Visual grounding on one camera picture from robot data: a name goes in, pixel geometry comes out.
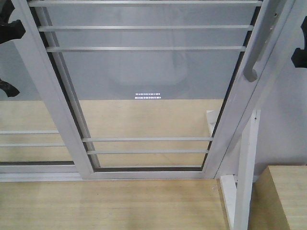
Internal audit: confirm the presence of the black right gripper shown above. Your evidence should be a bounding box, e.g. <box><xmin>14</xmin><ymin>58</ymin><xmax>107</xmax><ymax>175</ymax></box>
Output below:
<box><xmin>291</xmin><ymin>18</ymin><xmax>307</xmax><ymax>68</ymax></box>

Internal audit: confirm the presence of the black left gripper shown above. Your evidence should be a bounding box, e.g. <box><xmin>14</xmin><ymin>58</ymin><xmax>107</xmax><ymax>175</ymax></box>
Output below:
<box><xmin>0</xmin><ymin>0</ymin><xmax>26</xmax><ymax>44</ymax></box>

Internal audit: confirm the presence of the white sliding glass door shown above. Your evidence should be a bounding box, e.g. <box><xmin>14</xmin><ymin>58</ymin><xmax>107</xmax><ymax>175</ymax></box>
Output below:
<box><xmin>26</xmin><ymin>0</ymin><xmax>282</xmax><ymax>179</ymax></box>

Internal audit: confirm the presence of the fixed glass door panel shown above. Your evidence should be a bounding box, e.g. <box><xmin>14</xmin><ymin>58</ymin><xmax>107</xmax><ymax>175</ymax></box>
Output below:
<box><xmin>0</xmin><ymin>0</ymin><xmax>84</xmax><ymax>173</ymax></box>

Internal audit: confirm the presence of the light wooden box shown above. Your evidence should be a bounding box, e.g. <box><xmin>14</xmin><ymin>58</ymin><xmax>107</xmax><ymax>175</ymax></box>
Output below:
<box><xmin>248</xmin><ymin>165</ymin><xmax>307</xmax><ymax>230</ymax></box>

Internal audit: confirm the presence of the aluminium floor track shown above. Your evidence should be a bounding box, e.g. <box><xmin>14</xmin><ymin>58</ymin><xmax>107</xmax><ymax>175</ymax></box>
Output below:
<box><xmin>0</xmin><ymin>172</ymin><xmax>83</xmax><ymax>182</ymax></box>

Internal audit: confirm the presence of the wooden base platform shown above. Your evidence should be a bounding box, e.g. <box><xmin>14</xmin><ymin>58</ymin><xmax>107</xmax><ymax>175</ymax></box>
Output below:
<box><xmin>0</xmin><ymin>99</ymin><xmax>228</xmax><ymax>230</ymax></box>

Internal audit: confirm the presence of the white door frame post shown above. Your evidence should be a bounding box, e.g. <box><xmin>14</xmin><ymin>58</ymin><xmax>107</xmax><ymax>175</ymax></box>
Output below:
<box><xmin>203</xmin><ymin>0</ymin><xmax>307</xmax><ymax>178</ymax></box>

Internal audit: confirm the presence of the white triangular support bracket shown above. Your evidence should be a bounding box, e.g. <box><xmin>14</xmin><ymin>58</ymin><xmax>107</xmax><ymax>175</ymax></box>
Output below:
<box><xmin>219</xmin><ymin>110</ymin><xmax>261</xmax><ymax>230</ymax></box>

